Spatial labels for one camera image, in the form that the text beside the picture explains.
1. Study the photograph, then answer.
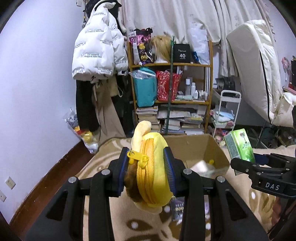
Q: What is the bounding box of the wall socket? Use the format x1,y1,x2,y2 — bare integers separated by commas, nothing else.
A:
0,190,6,202
5,177,16,190

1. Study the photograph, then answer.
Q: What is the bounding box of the teal shopping bag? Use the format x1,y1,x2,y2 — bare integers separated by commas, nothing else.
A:
131,67,157,108

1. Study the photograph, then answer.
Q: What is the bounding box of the green pole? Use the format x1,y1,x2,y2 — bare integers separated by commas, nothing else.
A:
165,36,175,135

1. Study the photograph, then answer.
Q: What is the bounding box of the cardboard box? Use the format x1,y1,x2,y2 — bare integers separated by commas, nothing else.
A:
164,134,230,179

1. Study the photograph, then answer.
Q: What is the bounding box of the wall socket lower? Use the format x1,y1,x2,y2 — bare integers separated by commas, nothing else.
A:
0,190,6,202

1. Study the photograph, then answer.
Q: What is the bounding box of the wall socket upper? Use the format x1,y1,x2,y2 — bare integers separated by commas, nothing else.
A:
5,177,16,190

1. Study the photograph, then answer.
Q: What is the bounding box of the black coat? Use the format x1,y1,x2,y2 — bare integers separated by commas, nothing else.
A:
76,80,100,132

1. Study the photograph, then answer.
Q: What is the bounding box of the cream folded mattress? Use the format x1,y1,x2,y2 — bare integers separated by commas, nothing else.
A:
227,20,295,128

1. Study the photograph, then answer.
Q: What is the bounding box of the green tissue pack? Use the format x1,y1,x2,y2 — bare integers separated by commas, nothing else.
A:
224,128,255,163

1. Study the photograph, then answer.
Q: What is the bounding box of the floral curtain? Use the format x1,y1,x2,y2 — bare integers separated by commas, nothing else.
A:
118,0,274,76

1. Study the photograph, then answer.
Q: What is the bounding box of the person's hand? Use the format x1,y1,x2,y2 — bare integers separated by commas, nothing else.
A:
271,197,287,226

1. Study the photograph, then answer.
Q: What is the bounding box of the pink white sponge block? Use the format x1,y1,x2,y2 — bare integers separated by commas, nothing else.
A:
190,160,215,178

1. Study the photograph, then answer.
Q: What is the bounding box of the purple printed bag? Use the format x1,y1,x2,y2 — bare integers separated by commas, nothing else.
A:
128,28,153,66

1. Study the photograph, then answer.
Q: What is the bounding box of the dark purple tissue pack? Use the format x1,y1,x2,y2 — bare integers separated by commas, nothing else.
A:
170,197,185,221

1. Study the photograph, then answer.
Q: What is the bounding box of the stack of books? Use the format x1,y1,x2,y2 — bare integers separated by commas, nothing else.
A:
136,105,161,132

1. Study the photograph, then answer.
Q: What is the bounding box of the white puffer jacket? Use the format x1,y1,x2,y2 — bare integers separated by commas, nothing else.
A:
72,1,128,82

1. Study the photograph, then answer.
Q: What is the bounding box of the blonde wig on stand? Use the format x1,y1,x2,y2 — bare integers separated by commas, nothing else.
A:
151,35,171,63

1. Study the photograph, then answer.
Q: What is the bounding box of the plastic bag of toys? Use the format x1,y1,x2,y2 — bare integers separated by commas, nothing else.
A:
63,108,99,154

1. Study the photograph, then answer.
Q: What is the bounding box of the beige coat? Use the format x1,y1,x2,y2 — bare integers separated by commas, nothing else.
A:
92,79,125,146

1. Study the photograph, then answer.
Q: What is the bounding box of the white utility cart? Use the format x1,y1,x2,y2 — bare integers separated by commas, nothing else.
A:
210,88,242,142

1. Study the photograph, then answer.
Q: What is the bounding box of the wooden bookshelf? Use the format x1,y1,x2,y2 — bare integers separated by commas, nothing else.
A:
127,40,213,133

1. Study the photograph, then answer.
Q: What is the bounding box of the black box with 40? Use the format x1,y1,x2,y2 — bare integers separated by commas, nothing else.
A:
173,44,191,63

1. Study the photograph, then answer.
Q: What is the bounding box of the yellow plush zipper pouch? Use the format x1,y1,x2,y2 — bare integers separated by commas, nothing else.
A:
124,120,173,214

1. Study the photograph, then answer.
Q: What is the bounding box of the red patterned gift bag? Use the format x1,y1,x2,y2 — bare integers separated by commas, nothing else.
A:
156,70,182,101

